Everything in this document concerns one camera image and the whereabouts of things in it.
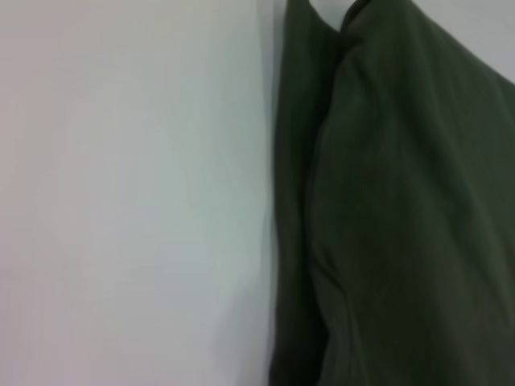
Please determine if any dark green FREE! t-shirt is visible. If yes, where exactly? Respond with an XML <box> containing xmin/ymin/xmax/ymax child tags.
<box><xmin>268</xmin><ymin>0</ymin><xmax>515</xmax><ymax>386</ymax></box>

